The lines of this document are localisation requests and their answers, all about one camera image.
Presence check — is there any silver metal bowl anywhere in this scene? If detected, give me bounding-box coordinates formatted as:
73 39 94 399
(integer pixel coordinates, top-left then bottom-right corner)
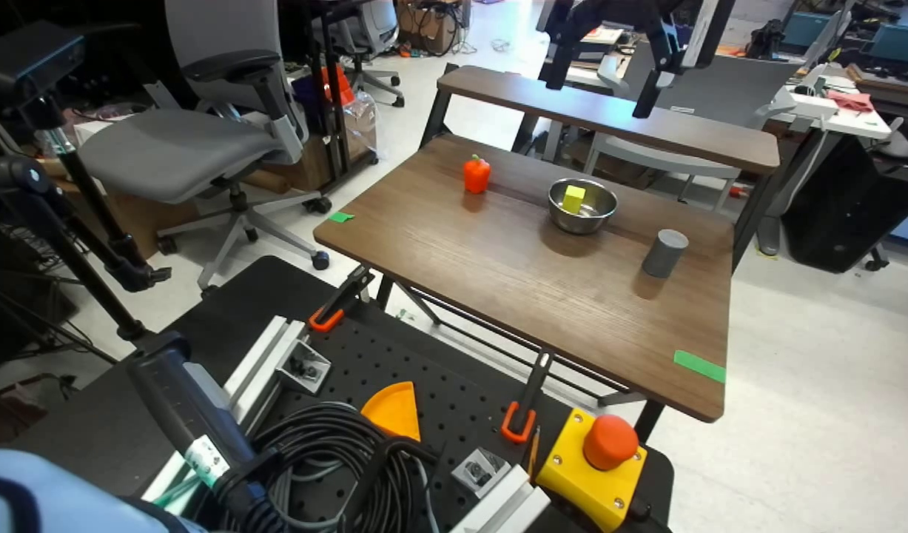
548 178 619 235

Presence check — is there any grey plastic chair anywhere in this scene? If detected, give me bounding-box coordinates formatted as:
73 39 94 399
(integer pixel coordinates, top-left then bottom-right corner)
583 43 804 215

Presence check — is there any cardboard box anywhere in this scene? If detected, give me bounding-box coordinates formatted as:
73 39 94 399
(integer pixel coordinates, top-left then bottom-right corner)
397 0 463 56

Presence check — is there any monitor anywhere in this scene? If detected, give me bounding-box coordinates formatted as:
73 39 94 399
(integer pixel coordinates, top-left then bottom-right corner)
868 22 908 66
781 10 833 50

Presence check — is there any orange toy bell pepper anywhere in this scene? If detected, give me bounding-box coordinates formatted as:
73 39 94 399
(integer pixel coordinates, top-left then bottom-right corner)
464 154 492 195

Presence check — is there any grey office chair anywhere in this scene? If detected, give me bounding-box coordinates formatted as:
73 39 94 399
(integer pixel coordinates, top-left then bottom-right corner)
78 0 332 291
326 0 407 109

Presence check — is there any red cloth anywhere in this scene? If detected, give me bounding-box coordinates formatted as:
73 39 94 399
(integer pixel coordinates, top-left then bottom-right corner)
827 89 875 114

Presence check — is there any white desk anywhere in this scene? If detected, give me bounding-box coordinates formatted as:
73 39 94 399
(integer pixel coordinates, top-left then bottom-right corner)
757 65 892 256

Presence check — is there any grey cylinder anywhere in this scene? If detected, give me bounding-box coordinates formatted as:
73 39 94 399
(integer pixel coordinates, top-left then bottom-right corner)
642 229 690 280

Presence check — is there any black and orange clamp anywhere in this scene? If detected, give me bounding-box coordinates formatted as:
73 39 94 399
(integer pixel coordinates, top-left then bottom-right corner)
501 349 555 445
309 265 377 333

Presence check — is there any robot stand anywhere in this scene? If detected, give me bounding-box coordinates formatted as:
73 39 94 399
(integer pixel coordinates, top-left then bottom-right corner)
10 255 676 533

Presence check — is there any orange plastic wedge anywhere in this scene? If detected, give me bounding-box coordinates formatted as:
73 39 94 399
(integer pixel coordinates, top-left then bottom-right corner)
360 381 422 443

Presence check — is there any yellow emergency stop button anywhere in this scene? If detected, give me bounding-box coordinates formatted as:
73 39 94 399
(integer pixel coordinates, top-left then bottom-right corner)
535 409 648 533

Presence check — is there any person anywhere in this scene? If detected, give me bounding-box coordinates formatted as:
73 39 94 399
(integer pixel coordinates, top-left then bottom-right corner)
0 448 206 533

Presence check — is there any aluminium rail with bracket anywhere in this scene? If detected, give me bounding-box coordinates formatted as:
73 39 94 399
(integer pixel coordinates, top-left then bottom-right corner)
449 447 552 533
141 316 333 515

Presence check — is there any coil of black cable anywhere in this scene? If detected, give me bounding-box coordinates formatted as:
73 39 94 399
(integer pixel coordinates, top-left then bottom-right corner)
239 402 458 533

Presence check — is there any camera on tripod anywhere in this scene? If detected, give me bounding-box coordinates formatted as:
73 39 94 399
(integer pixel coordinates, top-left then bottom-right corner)
0 21 175 343

